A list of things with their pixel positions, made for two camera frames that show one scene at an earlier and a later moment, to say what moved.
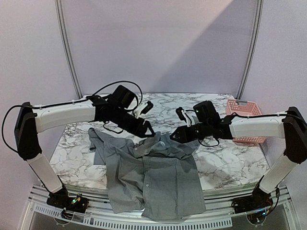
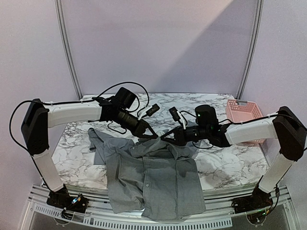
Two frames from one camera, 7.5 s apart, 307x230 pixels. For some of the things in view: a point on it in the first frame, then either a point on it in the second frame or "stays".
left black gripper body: x=130 y=127 stays
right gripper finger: x=178 y=130 → x=171 y=131
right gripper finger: x=176 y=138 → x=173 y=141
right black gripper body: x=183 y=132 stays
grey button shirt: x=157 y=177 stays
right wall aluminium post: x=253 y=49 stays
